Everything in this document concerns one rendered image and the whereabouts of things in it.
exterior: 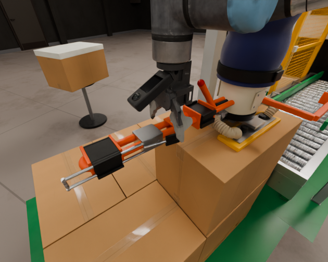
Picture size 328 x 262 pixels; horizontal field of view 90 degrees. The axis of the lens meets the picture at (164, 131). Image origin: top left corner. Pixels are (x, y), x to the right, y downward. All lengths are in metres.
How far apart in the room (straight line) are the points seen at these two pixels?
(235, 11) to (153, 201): 0.86
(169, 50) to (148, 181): 0.80
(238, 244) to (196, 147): 1.03
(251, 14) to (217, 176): 0.43
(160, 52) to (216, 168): 0.40
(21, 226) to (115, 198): 1.02
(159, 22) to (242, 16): 0.15
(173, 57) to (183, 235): 0.75
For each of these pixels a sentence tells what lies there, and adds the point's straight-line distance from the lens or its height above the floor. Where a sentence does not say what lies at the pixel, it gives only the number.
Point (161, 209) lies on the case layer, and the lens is 0.94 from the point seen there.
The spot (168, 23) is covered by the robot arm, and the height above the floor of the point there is 1.35.
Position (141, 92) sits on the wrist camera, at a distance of 0.40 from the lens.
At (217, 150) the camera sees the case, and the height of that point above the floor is 0.94.
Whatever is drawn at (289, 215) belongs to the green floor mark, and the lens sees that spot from 1.85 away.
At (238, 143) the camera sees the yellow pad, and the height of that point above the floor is 0.96.
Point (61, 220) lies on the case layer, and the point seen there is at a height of 0.54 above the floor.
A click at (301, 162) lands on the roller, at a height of 0.54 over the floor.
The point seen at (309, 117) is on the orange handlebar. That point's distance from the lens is 0.75.
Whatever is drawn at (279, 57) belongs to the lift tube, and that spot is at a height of 1.25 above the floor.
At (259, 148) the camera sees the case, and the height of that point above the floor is 0.94.
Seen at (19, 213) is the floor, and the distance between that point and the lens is 1.96.
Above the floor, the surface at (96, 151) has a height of 1.10.
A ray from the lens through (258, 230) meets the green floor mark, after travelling 1.65.
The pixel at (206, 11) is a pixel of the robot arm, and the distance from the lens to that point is 0.33.
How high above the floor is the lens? 1.38
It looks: 37 degrees down
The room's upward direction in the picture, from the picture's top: straight up
